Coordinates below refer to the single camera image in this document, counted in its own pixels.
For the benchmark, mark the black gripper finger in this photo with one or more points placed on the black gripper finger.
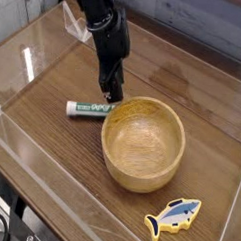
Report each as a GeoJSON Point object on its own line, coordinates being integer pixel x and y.
{"type": "Point", "coordinates": [111, 79]}

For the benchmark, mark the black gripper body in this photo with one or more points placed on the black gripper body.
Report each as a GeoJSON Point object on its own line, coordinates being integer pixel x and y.
{"type": "Point", "coordinates": [110, 32]}

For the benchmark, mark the green white marker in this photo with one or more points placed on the green white marker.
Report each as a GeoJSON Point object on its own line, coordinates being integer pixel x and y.
{"type": "Point", "coordinates": [87, 109]}

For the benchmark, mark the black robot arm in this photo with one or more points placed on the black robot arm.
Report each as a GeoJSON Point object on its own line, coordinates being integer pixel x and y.
{"type": "Point", "coordinates": [84, 5]}

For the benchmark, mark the brown wooden bowl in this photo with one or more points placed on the brown wooden bowl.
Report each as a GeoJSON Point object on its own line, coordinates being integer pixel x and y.
{"type": "Point", "coordinates": [143, 143]}

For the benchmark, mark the yellow blue fish toy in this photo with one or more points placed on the yellow blue fish toy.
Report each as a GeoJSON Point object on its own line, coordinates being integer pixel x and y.
{"type": "Point", "coordinates": [177, 215]}

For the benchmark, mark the clear acrylic tray wall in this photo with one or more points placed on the clear acrylic tray wall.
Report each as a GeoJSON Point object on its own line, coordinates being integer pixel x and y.
{"type": "Point", "coordinates": [71, 212]}

